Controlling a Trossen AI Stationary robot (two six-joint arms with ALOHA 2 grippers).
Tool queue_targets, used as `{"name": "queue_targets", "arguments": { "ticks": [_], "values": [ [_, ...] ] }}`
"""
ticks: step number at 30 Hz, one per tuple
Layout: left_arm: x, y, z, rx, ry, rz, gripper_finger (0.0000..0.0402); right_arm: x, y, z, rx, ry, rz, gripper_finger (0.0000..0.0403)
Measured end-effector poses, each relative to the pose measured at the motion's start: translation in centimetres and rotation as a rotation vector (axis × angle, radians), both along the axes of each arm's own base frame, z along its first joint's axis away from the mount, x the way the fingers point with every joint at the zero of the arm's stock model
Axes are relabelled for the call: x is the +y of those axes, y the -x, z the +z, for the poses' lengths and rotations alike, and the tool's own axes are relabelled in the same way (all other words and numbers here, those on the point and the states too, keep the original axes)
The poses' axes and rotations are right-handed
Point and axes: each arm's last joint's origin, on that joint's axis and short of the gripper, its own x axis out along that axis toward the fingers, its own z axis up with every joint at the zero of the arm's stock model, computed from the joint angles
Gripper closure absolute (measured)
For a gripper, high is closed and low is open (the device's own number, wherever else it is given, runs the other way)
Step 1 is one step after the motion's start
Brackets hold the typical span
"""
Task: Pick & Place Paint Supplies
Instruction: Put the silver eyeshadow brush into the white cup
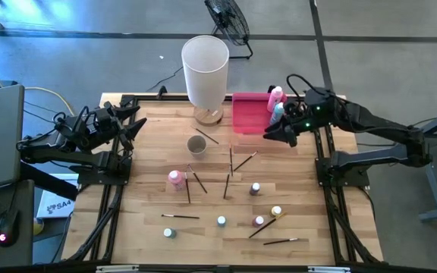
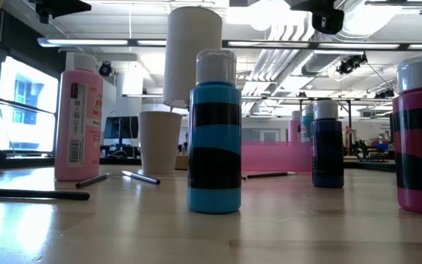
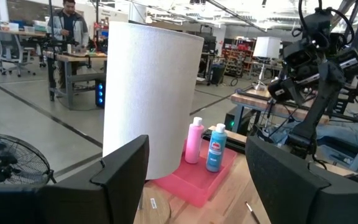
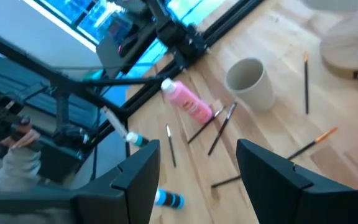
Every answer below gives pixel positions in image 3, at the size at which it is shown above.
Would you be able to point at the wooden background table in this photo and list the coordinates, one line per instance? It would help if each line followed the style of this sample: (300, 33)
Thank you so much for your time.
(250, 101)

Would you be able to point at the large teal paint bottle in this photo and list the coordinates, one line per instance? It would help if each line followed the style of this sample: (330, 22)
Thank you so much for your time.
(216, 149)

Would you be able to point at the square-shade white table lamp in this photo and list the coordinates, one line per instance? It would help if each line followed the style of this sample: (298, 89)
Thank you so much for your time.
(266, 46)

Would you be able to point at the black trash bin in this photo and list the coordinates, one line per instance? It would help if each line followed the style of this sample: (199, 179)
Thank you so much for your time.
(218, 74)

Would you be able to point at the grey office chair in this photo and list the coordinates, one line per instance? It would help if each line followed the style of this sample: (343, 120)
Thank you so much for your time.
(11, 49)

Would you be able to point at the white table lamp wooden base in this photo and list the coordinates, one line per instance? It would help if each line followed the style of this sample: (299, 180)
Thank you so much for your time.
(151, 93)

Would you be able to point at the black computer tower blue lights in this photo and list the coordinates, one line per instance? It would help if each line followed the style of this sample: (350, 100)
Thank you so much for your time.
(100, 93)

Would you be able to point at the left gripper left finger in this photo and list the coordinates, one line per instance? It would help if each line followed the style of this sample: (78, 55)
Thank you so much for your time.
(117, 186)

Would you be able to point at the wooden-top workbench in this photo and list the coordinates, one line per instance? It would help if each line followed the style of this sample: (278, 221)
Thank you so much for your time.
(70, 57)

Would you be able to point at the black paintbrush silver ferrule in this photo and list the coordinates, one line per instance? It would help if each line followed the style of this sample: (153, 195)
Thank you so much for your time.
(252, 212)

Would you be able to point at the pink plastic tray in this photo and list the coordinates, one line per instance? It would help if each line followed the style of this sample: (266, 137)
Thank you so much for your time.
(194, 183)

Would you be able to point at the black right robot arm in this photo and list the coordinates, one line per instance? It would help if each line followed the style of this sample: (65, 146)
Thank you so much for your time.
(319, 102)

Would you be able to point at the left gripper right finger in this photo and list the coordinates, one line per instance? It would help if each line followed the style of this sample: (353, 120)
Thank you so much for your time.
(291, 193)

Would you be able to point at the red parts shelf rack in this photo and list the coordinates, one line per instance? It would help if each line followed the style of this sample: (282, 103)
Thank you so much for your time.
(236, 59)

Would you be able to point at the black floor fan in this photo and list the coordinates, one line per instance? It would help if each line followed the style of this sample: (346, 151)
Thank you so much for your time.
(11, 161)

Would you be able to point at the large pink paint bottle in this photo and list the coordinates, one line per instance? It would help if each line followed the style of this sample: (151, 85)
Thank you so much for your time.
(194, 143)

